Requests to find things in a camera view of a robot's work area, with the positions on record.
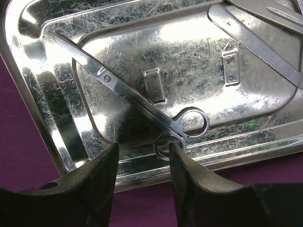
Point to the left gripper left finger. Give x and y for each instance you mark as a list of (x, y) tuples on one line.
[(81, 198)]

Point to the purple cloth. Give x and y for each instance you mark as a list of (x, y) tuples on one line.
[(25, 162)]

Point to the ring handled clamp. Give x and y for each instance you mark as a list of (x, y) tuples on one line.
[(170, 126)]

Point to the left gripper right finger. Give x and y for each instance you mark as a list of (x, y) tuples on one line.
[(204, 199)]

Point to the steel instrument tray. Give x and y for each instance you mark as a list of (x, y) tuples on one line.
[(170, 52)]

